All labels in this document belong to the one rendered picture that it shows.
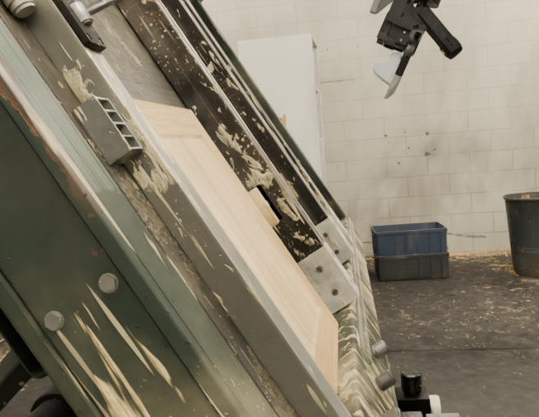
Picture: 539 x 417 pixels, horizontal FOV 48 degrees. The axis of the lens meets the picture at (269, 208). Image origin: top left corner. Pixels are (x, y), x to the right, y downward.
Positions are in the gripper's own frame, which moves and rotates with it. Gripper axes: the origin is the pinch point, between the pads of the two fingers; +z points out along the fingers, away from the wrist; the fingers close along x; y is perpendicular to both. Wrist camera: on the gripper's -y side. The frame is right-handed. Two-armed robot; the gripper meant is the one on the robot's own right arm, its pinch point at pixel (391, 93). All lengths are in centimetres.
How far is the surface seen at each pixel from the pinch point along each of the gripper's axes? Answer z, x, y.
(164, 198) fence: 25, 61, 19
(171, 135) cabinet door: 20, 41, 27
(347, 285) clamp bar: 38.0, 8.2, -7.5
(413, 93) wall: -45, -488, -23
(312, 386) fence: 38, 61, -5
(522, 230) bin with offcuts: 31, -381, -143
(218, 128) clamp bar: 19.5, 9.1, 28.3
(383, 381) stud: 42, 36, -17
